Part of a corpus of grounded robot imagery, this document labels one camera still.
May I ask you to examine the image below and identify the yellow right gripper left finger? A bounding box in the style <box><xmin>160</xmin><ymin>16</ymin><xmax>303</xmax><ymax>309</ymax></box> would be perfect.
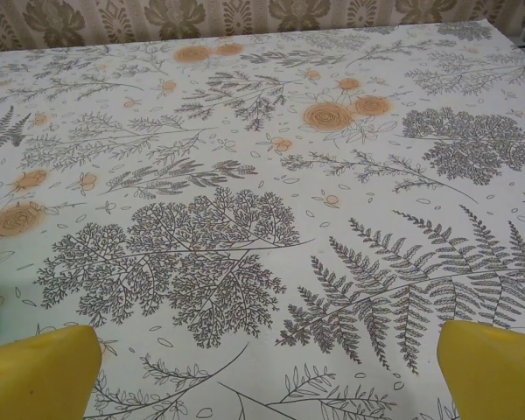
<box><xmin>0</xmin><ymin>324</ymin><xmax>103</xmax><ymax>420</ymax></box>

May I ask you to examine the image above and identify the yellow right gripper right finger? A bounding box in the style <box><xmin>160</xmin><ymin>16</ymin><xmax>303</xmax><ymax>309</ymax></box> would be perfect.
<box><xmin>437</xmin><ymin>319</ymin><xmax>525</xmax><ymax>420</ymax></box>

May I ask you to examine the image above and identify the floral print tablecloth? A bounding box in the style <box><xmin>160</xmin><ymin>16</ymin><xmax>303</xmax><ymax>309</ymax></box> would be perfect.
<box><xmin>0</xmin><ymin>19</ymin><xmax>525</xmax><ymax>420</ymax></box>

